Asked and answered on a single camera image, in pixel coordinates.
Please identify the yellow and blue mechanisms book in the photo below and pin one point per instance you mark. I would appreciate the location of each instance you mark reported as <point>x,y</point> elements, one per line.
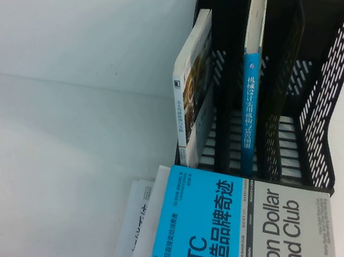
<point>249,115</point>

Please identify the plain white book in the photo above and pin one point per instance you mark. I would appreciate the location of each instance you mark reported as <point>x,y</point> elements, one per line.
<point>161,180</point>

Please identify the white book with gear cover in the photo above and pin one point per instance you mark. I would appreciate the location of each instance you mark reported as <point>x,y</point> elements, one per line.
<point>190,72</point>

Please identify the white book with black text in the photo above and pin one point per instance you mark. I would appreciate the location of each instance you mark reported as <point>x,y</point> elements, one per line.
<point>136,218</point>

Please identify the blue and grey DTC book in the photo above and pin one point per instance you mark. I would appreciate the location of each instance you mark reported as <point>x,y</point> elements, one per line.
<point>206,234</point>

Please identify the black plastic book stand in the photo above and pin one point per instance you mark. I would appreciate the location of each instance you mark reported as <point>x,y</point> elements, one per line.
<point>324,95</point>

